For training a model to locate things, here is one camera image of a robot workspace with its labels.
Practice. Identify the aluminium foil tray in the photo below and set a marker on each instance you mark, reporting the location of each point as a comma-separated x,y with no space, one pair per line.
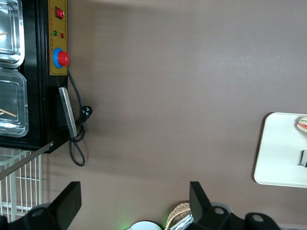
183,222

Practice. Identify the small black box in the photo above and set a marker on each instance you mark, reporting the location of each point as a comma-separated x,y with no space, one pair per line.
304,158

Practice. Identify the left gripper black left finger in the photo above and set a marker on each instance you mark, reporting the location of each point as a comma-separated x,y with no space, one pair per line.
67,203

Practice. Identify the steel food container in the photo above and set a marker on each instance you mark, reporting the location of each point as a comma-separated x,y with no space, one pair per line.
12,100
9,28

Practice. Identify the wrapped triangle sandwich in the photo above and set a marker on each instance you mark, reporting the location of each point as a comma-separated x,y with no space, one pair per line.
302,124

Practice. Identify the black machine with yellow panel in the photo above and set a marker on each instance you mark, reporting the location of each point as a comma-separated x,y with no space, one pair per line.
40,95

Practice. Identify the light oval wicker basket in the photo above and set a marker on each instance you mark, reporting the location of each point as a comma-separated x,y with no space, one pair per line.
176,212

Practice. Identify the beige serving tray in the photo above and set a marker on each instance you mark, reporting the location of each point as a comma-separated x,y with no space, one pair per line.
278,148

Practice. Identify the thin silver metal strip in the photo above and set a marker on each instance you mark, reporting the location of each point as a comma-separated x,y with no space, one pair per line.
26,159

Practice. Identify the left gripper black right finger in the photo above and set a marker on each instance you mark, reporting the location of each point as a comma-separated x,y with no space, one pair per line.
199,203

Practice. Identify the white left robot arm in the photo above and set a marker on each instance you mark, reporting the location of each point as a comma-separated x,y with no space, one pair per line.
146,226

